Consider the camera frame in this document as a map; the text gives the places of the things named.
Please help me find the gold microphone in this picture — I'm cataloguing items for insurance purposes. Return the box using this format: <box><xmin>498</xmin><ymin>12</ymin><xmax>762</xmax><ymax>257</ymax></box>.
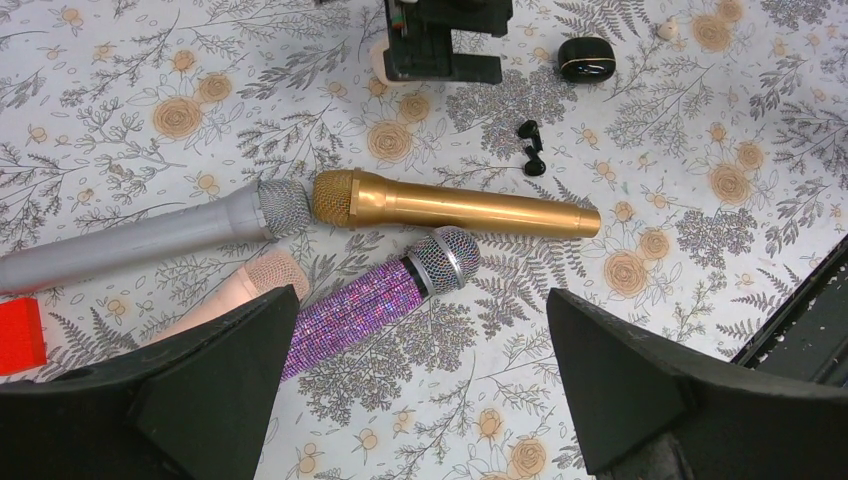
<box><xmin>313</xmin><ymin>169</ymin><xmax>601</xmax><ymax>239</ymax></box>

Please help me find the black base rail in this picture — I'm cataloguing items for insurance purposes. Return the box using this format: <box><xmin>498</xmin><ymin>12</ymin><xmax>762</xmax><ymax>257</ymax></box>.
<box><xmin>731</xmin><ymin>239</ymin><xmax>847</xmax><ymax>388</ymax></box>

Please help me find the black earbud charging case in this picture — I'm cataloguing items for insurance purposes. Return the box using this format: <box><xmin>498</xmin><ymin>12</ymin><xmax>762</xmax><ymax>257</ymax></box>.
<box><xmin>558</xmin><ymin>37</ymin><xmax>617</xmax><ymax>84</ymax></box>

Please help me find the pink microphone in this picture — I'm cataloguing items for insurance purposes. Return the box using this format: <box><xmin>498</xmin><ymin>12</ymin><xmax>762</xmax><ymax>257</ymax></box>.
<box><xmin>152</xmin><ymin>247</ymin><xmax>310</xmax><ymax>343</ymax></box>

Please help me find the white earbud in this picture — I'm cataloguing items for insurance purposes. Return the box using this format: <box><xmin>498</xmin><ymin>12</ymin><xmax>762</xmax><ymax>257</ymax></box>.
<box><xmin>655</xmin><ymin>17</ymin><xmax>679</xmax><ymax>41</ymax></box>

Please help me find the silver microphone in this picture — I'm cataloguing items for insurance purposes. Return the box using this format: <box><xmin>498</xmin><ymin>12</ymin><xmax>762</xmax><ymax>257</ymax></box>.
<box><xmin>1</xmin><ymin>179</ymin><xmax>312</xmax><ymax>295</ymax></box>

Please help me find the red rectangular block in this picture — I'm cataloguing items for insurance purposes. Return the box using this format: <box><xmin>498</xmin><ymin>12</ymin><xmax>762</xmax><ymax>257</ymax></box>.
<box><xmin>1</xmin><ymin>297</ymin><xmax>47</xmax><ymax>376</ymax></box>

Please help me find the cream earbud charging case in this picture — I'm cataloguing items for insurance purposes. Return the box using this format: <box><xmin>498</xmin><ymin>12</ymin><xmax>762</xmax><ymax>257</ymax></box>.
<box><xmin>369</xmin><ymin>36</ymin><xmax>405</xmax><ymax>87</ymax></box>

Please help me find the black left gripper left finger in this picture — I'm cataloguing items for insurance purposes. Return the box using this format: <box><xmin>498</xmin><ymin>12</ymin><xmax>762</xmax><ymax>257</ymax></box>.
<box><xmin>1</xmin><ymin>287</ymin><xmax>299</xmax><ymax>479</ymax></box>

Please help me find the purple glitter microphone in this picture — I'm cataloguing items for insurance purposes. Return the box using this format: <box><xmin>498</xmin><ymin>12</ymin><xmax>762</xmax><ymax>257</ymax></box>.
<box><xmin>281</xmin><ymin>226</ymin><xmax>481</xmax><ymax>381</ymax></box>

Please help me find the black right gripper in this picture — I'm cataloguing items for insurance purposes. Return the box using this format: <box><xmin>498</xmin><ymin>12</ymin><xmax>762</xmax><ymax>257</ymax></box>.
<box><xmin>384</xmin><ymin>0</ymin><xmax>513</xmax><ymax>85</ymax></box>

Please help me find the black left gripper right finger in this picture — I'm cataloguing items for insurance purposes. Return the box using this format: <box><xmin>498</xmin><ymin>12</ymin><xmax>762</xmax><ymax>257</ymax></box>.
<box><xmin>547</xmin><ymin>289</ymin><xmax>847</xmax><ymax>479</ymax></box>

